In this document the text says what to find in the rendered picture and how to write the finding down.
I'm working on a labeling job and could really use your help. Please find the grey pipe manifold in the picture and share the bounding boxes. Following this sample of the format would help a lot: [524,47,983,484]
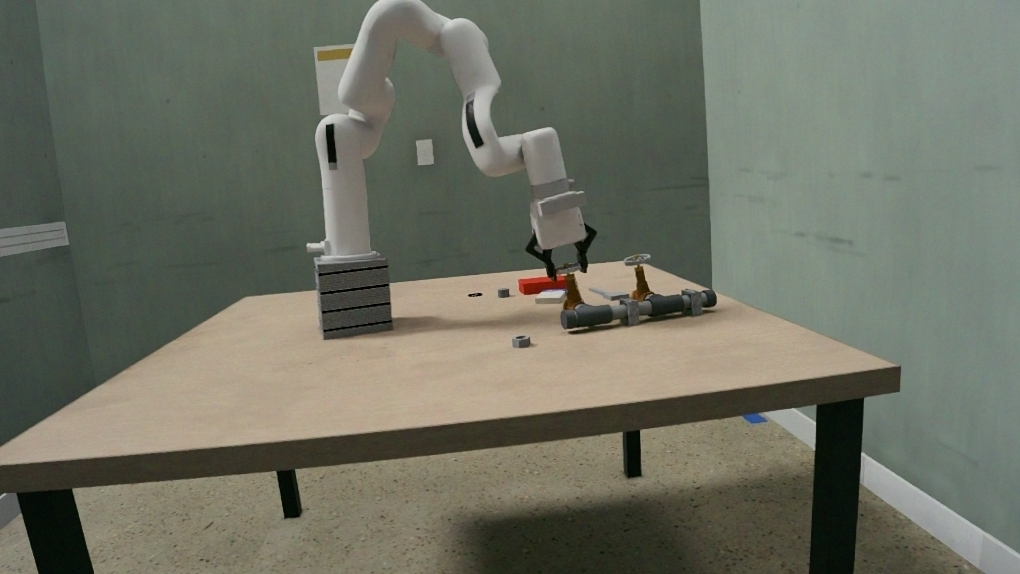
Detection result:
[555,255,717,330]

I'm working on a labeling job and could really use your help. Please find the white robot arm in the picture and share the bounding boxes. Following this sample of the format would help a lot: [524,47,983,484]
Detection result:
[307,0,587,262]

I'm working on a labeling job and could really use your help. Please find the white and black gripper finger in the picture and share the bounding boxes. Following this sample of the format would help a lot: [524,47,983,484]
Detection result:
[525,232,557,282]
[573,223,597,273]

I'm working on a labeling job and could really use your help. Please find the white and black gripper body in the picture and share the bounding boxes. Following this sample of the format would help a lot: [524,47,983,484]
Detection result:
[530,199,587,249]

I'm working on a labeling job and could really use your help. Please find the red rectangular block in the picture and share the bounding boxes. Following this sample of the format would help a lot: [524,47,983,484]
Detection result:
[518,275,567,295]

